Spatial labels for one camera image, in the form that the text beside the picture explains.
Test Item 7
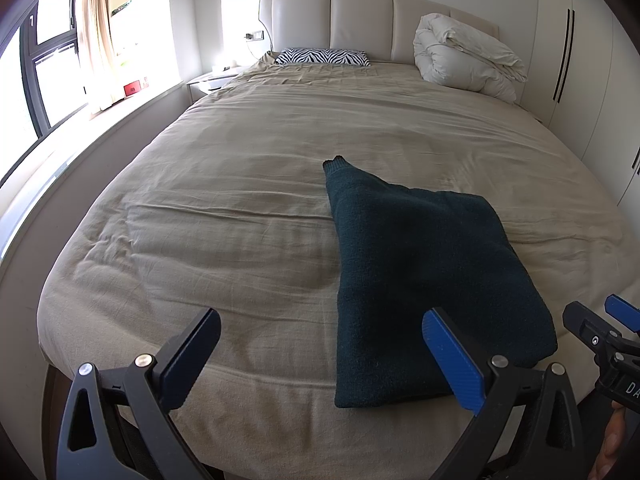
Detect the white nightstand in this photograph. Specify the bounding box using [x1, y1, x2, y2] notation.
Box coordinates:
[187, 71, 242, 106]

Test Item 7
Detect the dark teal knit sweater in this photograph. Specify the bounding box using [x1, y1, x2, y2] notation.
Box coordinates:
[322, 155, 559, 409]

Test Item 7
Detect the window with dark frame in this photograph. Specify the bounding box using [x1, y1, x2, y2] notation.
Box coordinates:
[0, 0, 90, 183]

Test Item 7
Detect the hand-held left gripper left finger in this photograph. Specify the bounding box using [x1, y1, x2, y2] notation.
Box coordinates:
[55, 307, 222, 480]

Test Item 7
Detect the person's right hand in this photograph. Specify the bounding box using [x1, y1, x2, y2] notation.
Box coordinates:
[589, 401, 637, 480]

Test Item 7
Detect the zebra print pillow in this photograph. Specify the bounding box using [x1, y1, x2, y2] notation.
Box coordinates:
[275, 48, 372, 68]

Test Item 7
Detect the beige curtain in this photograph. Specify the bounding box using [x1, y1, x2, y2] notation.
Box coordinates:
[79, 0, 120, 112]

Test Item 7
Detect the beige padded headboard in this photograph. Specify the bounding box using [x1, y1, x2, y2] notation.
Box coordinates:
[258, 0, 501, 67]

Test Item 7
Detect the white folded duvet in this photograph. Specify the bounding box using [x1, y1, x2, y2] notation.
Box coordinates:
[413, 12, 529, 105]

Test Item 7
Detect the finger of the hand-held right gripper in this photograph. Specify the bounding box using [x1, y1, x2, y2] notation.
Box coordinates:
[562, 301, 620, 357]
[603, 293, 640, 334]

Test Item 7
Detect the bed with beige sheet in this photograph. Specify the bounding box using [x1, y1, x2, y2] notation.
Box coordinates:
[37, 52, 640, 480]

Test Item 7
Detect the white wardrobe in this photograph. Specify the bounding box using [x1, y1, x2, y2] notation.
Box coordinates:
[520, 0, 640, 211]

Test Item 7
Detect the white window sill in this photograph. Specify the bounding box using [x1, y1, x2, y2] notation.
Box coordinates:
[0, 80, 190, 266]

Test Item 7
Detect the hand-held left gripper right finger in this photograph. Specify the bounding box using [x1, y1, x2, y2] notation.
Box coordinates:
[421, 307, 584, 480]

